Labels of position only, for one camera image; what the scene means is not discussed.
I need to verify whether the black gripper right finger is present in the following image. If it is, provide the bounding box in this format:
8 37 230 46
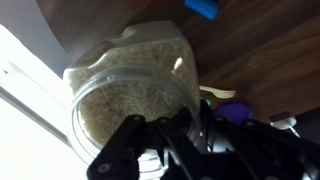
199 99 320 174

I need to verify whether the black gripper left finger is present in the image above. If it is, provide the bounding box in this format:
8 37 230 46
86 106 194 180

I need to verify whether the clear jar of rice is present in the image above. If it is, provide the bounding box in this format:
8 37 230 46
62 20 203 176

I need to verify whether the purple round lid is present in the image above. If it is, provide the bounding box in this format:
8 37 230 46
213 101 253 126

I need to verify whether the white plastic fork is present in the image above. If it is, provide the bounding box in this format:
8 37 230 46
199 85 238 100

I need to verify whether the small white object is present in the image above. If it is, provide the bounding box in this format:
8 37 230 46
268 111 301 138

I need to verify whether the blue cylinder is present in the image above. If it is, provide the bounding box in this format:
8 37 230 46
183 0 221 20

